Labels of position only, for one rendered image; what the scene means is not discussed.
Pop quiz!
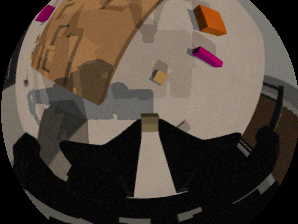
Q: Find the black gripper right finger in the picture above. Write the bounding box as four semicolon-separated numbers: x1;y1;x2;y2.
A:
158;119;242;193

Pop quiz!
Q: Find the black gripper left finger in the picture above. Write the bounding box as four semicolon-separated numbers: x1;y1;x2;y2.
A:
59;119;141;197

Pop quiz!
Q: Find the magenta block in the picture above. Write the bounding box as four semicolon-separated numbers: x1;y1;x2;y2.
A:
36;4;56;22

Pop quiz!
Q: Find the magenta rectangular bar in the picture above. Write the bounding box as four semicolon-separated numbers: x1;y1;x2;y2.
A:
192;47;223;68

